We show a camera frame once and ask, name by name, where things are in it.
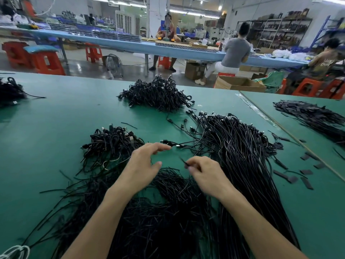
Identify metal storage shelf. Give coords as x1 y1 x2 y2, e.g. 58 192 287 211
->
237 9 313 52

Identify spread of straight black cables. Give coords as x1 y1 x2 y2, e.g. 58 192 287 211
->
273 100 345 146

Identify heap of black cables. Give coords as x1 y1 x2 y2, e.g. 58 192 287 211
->
118 75 195 112
0 77 46 106

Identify green bag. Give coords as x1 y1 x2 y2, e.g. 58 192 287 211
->
262 71 289 94

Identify bunch of white wire rings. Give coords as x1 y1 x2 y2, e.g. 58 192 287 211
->
0 245 30 259

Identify person's right forearm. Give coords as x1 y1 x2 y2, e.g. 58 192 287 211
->
221 188 308 259

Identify person's left hand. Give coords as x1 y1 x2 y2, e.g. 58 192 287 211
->
110 143 172 200

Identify scattered dark tie pieces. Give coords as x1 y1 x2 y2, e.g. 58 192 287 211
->
268 131 327 190

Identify open cardboard box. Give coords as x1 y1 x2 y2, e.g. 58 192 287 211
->
215 76 267 92

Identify long blue workbench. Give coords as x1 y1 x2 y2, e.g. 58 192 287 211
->
0 25 308 69

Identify pile of black cables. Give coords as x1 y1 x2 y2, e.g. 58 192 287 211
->
22 125 222 259

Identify red stool with blue seat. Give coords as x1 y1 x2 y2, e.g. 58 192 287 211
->
24 45 66 76

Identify white pillar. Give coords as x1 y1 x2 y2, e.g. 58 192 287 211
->
148 0 169 38

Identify person's left forearm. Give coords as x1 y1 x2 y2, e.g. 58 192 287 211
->
62 186 135 259

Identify person's right hand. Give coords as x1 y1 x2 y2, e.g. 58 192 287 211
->
184 155 240 202

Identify small cardboard box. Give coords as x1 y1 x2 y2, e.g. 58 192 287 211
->
185 62 207 81

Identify blue metal rack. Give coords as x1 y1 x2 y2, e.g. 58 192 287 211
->
310 16 345 51

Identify pile of white bags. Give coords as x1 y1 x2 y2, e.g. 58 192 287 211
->
272 48 311 63

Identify bundle of long black cables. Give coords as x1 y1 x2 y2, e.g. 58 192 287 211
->
162 110 300 259

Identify small cluster of knotted cables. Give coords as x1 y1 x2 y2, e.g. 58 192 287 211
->
80 125 145 173

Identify grey floor fan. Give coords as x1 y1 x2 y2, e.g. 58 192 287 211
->
103 54 124 80

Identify red plastic stool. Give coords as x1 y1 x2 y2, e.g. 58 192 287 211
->
158 56 172 69
1 41 31 68
291 78 345 100
85 43 103 64

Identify single black cable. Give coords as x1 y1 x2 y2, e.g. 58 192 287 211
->
178 156 192 171

